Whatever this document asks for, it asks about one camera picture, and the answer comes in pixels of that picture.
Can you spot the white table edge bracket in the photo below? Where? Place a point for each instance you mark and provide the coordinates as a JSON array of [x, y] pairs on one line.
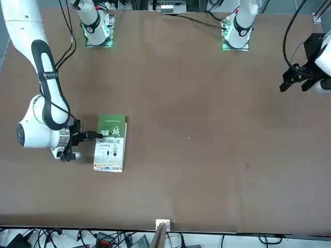
[[166, 222]]

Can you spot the aluminium corner bracket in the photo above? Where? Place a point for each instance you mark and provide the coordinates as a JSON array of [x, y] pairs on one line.
[[316, 18]]

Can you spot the orange cartoon book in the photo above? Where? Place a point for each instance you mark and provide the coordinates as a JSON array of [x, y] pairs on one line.
[[108, 169]]

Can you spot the black power adapter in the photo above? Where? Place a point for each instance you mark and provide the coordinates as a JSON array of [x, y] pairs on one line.
[[18, 241]]

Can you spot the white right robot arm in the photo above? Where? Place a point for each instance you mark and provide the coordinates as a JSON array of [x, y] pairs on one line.
[[36, 134]]

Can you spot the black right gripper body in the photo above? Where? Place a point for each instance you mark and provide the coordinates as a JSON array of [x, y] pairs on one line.
[[75, 134]]

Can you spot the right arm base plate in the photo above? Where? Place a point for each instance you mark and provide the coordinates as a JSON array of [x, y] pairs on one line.
[[99, 45]]

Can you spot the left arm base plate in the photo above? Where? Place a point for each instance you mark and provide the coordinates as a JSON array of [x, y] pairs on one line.
[[235, 49]]

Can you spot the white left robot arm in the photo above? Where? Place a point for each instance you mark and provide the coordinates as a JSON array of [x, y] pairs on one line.
[[241, 25]]

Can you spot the green book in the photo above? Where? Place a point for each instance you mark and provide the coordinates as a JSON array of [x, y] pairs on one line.
[[111, 152]]

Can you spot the grey power adapter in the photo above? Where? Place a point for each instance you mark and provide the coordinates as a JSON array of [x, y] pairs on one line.
[[142, 242]]

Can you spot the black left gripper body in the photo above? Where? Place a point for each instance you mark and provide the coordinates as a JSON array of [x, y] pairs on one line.
[[313, 47]]

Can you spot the black hub with red ports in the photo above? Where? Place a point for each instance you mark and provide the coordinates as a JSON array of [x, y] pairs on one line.
[[103, 239]]

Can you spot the white power strip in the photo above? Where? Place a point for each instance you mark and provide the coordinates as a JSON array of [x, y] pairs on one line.
[[168, 7]]

